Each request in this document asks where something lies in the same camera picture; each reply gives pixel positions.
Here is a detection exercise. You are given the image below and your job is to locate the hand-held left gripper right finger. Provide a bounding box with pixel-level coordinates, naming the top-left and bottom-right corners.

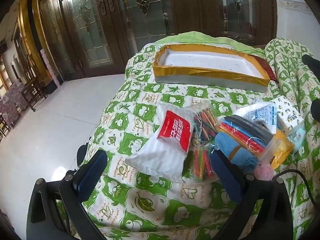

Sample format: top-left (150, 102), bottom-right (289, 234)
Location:
top-left (210, 150), bottom-right (293, 240)

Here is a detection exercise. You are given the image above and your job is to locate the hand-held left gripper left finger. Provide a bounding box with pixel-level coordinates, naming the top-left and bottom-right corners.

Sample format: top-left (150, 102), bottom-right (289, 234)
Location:
top-left (26, 144), bottom-right (108, 240)

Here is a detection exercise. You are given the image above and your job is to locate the blue towel with yellow band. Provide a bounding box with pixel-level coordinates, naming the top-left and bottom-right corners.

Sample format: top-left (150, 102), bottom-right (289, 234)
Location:
top-left (214, 132), bottom-right (260, 174)

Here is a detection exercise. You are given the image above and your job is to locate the bag of coloured sticks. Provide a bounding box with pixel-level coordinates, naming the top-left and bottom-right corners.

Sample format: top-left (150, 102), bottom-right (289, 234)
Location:
top-left (182, 142), bottom-right (218, 183)
top-left (194, 105), bottom-right (220, 145)

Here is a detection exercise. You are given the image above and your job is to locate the bag of coloured felt sheets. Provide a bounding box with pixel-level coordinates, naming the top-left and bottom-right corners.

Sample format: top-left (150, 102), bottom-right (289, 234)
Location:
top-left (216, 114), bottom-right (282, 160)

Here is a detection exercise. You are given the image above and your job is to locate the yellow cracker packet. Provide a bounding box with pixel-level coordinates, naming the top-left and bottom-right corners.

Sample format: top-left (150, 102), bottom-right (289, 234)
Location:
top-left (270, 129), bottom-right (295, 169)

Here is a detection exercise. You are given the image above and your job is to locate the white packet with red label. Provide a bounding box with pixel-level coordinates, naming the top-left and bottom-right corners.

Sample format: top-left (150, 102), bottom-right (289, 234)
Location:
top-left (125, 102), bottom-right (200, 183)

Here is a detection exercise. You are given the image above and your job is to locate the white packet with blue print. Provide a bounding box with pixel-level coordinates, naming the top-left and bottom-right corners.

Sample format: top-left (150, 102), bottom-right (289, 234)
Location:
top-left (240, 102), bottom-right (279, 133)

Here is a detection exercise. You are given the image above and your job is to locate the light blue tissue pack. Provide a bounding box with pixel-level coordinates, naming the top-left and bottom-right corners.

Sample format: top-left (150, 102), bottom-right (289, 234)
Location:
top-left (287, 127), bottom-right (307, 153)

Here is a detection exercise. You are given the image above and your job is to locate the lemon print tissue pack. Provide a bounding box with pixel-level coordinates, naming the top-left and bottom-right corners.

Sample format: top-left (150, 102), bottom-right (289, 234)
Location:
top-left (271, 96), bottom-right (305, 134)

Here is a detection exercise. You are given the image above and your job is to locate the gold-edged white box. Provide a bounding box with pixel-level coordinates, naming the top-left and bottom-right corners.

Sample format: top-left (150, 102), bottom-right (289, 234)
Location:
top-left (152, 44), bottom-right (272, 93)

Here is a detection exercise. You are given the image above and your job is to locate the pink crochet piece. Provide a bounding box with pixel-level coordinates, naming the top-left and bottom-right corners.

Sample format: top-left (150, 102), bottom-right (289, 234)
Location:
top-left (252, 161), bottom-right (275, 180)

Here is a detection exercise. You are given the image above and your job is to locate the green printed quilt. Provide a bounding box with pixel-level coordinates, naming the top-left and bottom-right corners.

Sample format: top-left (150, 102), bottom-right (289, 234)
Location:
top-left (56, 37), bottom-right (320, 240)

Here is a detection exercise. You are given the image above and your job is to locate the wooden chair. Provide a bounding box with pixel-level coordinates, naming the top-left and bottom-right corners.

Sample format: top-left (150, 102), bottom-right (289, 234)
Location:
top-left (20, 55), bottom-right (48, 113)

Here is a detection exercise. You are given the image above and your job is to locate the table with patterned cloth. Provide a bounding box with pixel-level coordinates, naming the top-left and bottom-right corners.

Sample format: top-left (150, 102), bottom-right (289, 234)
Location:
top-left (0, 79), bottom-right (28, 130)

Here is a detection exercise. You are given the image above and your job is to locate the dark boxy object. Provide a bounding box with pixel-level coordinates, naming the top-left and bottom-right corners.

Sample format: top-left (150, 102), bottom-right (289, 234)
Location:
top-left (310, 100), bottom-right (320, 120)

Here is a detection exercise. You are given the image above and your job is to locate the dark red packet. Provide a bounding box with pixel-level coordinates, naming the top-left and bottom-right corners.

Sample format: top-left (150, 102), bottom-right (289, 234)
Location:
top-left (250, 54), bottom-right (277, 82)

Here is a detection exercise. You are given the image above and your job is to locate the floral patterned panel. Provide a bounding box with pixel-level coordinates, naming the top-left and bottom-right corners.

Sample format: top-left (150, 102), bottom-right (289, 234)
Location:
top-left (40, 49), bottom-right (60, 88)

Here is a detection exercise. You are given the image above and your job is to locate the wooden shelf cabinet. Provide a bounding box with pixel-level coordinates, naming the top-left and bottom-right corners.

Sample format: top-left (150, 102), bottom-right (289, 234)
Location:
top-left (0, 40), bottom-right (15, 100)

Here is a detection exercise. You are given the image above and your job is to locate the plain green sheet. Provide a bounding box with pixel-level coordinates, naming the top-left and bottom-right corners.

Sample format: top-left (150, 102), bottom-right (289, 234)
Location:
top-left (156, 31), bottom-right (265, 58)

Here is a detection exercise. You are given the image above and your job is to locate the black rounded object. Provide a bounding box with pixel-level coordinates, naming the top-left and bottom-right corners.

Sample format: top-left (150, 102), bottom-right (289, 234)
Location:
top-left (301, 54), bottom-right (320, 73)

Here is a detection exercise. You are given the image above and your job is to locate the wooden glass door set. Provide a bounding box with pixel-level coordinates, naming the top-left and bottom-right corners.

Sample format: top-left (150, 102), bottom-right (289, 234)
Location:
top-left (37, 0), bottom-right (278, 80)

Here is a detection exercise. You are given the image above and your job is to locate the gold framed wooden cabinet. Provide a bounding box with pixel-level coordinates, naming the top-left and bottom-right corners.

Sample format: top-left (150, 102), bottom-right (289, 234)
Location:
top-left (11, 0), bottom-right (65, 88)

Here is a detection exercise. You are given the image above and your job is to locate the black cable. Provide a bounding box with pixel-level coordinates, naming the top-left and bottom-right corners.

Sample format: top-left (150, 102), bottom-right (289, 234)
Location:
top-left (275, 169), bottom-right (318, 210)

